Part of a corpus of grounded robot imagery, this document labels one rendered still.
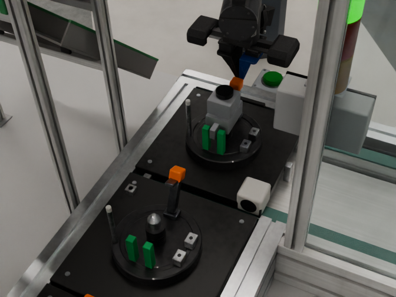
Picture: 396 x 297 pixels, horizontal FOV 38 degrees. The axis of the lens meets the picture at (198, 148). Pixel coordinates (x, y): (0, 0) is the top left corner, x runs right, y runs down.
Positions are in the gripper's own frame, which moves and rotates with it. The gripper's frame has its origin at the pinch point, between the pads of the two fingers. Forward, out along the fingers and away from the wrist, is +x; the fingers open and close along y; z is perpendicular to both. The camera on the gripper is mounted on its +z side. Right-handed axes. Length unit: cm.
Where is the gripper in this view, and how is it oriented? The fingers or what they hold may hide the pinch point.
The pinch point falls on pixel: (241, 65)
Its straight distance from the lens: 102.6
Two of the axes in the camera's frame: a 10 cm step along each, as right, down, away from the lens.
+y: -9.0, -2.9, 3.2
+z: 4.4, -6.5, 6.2
